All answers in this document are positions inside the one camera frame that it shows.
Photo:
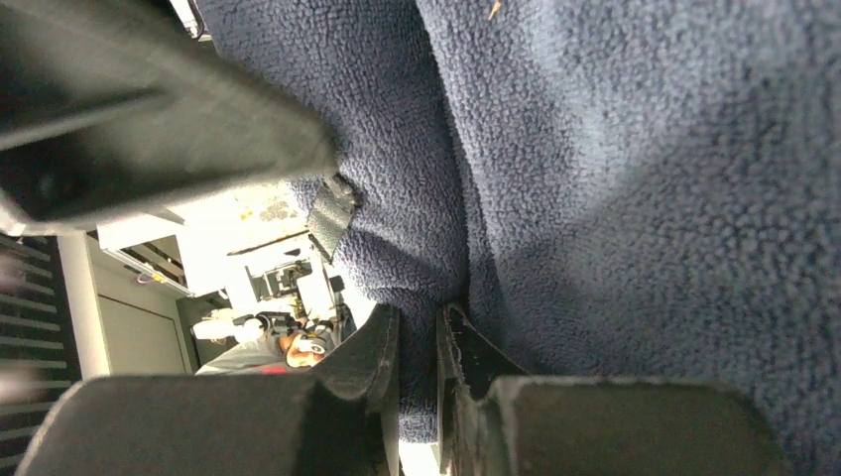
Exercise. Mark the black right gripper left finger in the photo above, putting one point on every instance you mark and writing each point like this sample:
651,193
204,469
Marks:
337,418

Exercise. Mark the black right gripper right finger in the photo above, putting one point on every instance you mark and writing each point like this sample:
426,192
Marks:
496,419

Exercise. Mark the person in background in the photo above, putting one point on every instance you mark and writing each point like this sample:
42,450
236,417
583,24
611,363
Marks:
268,341

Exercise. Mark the dark grey cloth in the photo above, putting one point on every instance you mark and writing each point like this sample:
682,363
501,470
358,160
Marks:
613,188

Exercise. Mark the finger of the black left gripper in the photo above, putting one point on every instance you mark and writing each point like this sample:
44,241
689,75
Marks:
109,107

